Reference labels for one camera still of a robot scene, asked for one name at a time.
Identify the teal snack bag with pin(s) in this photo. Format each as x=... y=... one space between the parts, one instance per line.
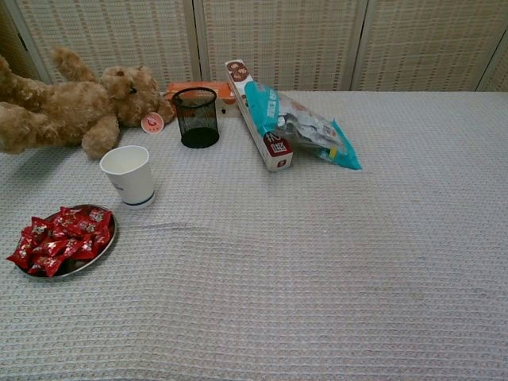
x=301 y=127

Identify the orange cardboard box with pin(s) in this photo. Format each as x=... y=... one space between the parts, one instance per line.
x=222 y=92

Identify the white paper cup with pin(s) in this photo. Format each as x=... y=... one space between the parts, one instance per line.
x=135 y=186

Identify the grey waffle tablecloth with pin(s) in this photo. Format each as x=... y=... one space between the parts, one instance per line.
x=317 y=258

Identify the black mesh pen holder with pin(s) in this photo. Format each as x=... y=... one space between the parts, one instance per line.
x=198 y=119

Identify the long white wrap box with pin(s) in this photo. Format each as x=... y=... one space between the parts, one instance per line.
x=278 y=156

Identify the beige woven folding screen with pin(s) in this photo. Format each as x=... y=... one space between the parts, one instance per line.
x=278 y=39

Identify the brown teddy bear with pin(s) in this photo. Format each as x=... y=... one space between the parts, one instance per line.
x=71 y=107

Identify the silver metal plate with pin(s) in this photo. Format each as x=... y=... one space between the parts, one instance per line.
x=105 y=254

